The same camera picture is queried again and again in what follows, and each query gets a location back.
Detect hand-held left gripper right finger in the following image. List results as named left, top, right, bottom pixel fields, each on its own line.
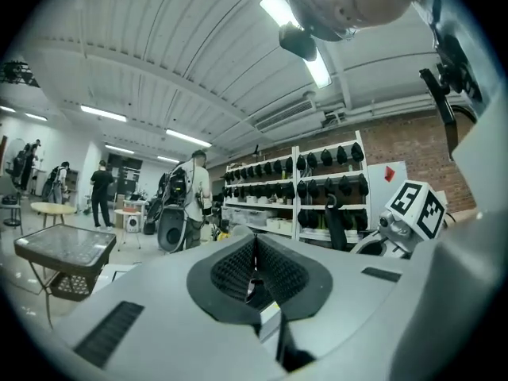
left=256, top=234, right=412, bottom=372

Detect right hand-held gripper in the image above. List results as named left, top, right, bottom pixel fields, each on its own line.
left=350, top=179, right=448, bottom=260

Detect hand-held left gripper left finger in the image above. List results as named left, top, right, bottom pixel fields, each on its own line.
left=53, top=234, right=287, bottom=381

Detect black office chair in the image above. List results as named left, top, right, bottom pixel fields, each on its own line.
left=323, top=194, right=349, bottom=252

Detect white table with black lines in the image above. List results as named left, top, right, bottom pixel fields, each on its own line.
left=98, top=263, right=144, bottom=293

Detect pale grey cabinet red sticker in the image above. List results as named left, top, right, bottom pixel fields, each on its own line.
left=367, top=160, right=410, bottom=233

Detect rounded bin with black disc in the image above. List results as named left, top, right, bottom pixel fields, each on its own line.
left=157, top=206, right=188, bottom=253

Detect small round pale table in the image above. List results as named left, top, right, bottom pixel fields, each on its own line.
left=114, top=208, right=144, bottom=250

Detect rows of black headgear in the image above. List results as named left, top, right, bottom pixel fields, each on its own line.
left=224, top=141, right=366, bottom=232

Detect white metal shelving unit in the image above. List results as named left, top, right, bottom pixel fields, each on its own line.
left=222, top=130, right=373, bottom=248

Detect round wooden table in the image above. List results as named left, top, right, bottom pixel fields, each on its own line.
left=30, top=201, right=76, bottom=229

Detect person's pale grey shirt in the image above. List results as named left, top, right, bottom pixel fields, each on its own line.
left=412, top=0, right=508, bottom=229

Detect ceiling air conditioner unit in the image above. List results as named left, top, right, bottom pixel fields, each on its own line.
left=253, top=96, right=325, bottom=133

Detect ceiling strip light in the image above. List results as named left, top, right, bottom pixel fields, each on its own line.
left=80, top=104, right=128, bottom=123
left=165, top=128, right=213, bottom=148
left=260, top=0, right=333, bottom=90

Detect black stool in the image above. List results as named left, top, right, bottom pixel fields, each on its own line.
left=0, top=194, right=23, bottom=229

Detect person's head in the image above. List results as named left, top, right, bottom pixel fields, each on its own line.
left=295, top=0, right=428, bottom=41

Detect black ceiling truss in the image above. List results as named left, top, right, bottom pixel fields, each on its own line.
left=0, top=60, right=40, bottom=89

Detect black wire mesh table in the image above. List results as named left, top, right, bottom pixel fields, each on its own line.
left=13, top=223, right=118, bottom=329

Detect black chest strap with buckles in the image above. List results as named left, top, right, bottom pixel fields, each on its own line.
left=419, top=0, right=484, bottom=162

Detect black head-mounted camera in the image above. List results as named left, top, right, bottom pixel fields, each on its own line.
left=278, top=21, right=318, bottom=61

